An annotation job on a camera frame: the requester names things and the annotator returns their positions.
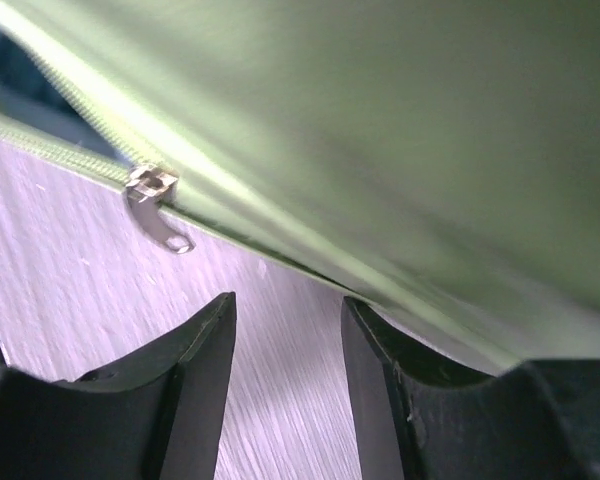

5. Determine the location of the silver zipper pull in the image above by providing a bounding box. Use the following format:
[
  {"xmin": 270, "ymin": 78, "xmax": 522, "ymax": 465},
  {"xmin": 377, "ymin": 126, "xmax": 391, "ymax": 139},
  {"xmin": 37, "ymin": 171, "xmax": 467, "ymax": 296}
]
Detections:
[{"xmin": 124, "ymin": 164, "xmax": 195, "ymax": 254}]

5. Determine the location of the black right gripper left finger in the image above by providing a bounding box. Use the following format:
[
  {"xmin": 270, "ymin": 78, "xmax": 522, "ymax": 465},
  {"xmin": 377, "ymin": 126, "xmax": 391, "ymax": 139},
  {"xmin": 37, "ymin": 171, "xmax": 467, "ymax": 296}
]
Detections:
[{"xmin": 0, "ymin": 292, "xmax": 236, "ymax": 479}]

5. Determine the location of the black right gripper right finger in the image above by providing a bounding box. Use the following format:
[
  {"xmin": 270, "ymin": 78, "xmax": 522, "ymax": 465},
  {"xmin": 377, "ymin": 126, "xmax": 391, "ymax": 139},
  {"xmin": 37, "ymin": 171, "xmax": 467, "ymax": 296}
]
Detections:
[{"xmin": 341, "ymin": 297, "xmax": 600, "ymax": 479}]

